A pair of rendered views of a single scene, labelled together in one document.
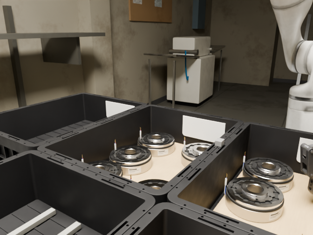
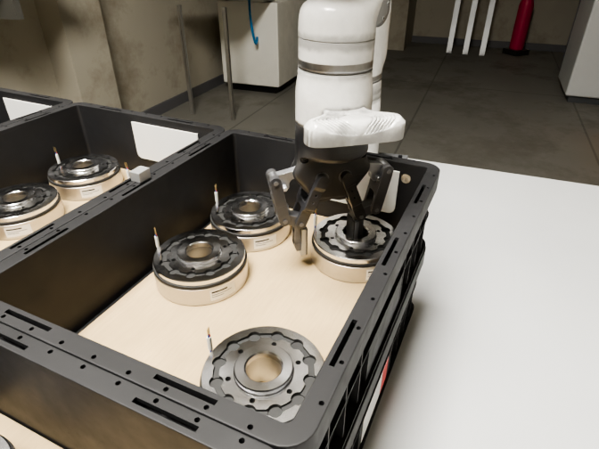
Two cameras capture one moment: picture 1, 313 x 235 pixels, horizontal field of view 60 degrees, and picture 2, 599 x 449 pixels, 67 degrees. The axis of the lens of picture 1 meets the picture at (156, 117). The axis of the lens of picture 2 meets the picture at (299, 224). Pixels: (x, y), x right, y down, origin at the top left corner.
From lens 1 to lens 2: 24 cm
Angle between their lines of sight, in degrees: 16
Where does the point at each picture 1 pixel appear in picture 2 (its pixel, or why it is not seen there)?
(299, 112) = not seen: hidden behind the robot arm
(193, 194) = (45, 276)
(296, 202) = (278, 264)
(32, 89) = not seen: outside the picture
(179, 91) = (244, 66)
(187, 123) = (141, 135)
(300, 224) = (262, 301)
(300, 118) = not seen: hidden behind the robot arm
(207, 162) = (89, 216)
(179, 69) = (241, 23)
